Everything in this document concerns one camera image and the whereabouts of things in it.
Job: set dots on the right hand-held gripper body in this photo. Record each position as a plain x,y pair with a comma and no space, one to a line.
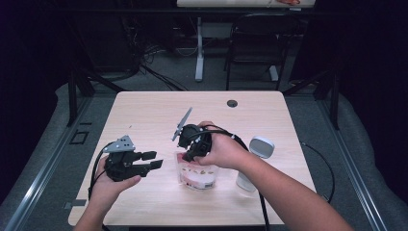
192,138

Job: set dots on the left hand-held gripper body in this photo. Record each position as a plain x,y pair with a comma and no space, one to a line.
122,163

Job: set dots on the clear plastic cup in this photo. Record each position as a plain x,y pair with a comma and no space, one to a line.
198,176

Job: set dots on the white container with hinged lid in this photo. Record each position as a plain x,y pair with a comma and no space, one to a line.
262,147

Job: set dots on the person's left hand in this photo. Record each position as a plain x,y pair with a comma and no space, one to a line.
106,189

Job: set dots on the person's right hand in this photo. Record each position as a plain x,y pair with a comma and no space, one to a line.
224,154

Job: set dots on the floor socket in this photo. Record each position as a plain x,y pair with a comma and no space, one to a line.
79,137

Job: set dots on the grey tape piece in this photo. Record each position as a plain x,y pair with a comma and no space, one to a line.
75,203

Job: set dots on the black metal stand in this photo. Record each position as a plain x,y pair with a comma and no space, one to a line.
73,96
334,96

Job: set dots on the desk with white legs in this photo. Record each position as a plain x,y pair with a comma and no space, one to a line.
199,48

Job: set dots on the black chair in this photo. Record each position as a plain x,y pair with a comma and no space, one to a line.
256,35

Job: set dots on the orange object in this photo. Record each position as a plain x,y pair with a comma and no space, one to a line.
288,2

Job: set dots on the metal floor rail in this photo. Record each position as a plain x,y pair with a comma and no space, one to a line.
41,173
352,170

